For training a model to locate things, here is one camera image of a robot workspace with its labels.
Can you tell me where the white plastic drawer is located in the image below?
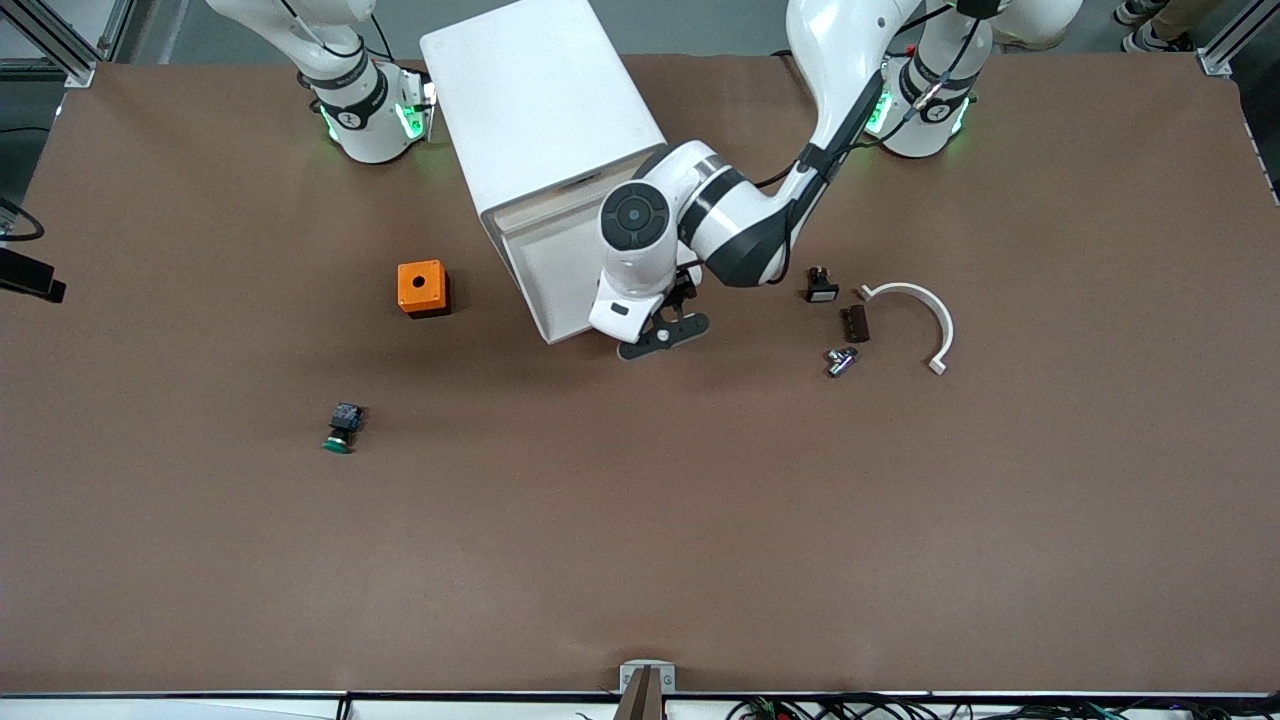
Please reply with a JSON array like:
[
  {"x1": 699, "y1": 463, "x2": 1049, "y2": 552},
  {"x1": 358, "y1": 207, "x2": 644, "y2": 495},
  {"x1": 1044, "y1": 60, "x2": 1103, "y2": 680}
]
[
  {"x1": 498, "y1": 200, "x2": 626, "y2": 347},
  {"x1": 493, "y1": 165, "x2": 641, "y2": 233}
]

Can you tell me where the white drawer cabinet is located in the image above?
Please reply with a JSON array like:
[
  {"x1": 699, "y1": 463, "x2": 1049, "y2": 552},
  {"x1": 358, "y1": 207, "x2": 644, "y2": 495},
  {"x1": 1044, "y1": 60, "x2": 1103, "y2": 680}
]
[{"x1": 418, "y1": 0, "x2": 669, "y2": 301}]

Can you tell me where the green mushroom push button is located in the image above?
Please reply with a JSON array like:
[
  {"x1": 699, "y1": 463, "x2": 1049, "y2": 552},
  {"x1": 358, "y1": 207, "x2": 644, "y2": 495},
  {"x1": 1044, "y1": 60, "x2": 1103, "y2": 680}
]
[{"x1": 322, "y1": 402, "x2": 366, "y2": 455}]

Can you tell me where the black camera cable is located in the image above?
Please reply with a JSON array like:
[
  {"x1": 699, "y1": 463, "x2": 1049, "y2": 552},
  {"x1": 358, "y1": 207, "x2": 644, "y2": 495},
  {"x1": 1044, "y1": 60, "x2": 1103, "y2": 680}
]
[
  {"x1": 0, "y1": 195, "x2": 47, "y2": 243},
  {"x1": 676, "y1": 20, "x2": 986, "y2": 276}
]

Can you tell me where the aluminium frame profile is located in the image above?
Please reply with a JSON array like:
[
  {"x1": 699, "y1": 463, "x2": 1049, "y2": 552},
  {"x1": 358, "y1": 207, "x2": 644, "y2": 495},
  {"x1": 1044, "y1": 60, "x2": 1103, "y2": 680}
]
[
  {"x1": 0, "y1": 0, "x2": 136, "y2": 89},
  {"x1": 1195, "y1": 0, "x2": 1280, "y2": 78}
]

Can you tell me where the white curved plastic bracket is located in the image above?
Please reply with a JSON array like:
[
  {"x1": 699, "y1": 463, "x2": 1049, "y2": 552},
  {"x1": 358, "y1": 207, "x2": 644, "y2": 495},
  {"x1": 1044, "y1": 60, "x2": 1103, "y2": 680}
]
[{"x1": 857, "y1": 282, "x2": 956, "y2": 376}]

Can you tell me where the orange button enclosure box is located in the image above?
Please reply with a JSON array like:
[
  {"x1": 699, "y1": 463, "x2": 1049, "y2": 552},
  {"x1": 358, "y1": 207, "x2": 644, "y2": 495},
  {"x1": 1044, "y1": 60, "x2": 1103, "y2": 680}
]
[{"x1": 397, "y1": 260, "x2": 452, "y2": 319}]

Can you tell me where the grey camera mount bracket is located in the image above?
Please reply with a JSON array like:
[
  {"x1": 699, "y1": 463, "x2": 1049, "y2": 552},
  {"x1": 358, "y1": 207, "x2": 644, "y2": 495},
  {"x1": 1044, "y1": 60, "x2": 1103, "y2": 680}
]
[{"x1": 618, "y1": 660, "x2": 677, "y2": 720}]

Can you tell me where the black cable bundle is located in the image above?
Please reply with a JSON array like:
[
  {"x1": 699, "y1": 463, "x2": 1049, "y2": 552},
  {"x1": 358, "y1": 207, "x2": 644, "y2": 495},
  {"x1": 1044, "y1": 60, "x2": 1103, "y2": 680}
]
[{"x1": 725, "y1": 693, "x2": 1280, "y2": 720}]

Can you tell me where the white table edge rail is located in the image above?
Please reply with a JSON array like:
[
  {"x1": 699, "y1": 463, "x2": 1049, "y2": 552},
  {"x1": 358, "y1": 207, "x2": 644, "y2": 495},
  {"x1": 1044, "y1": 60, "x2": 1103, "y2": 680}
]
[{"x1": 0, "y1": 690, "x2": 1280, "y2": 720}]

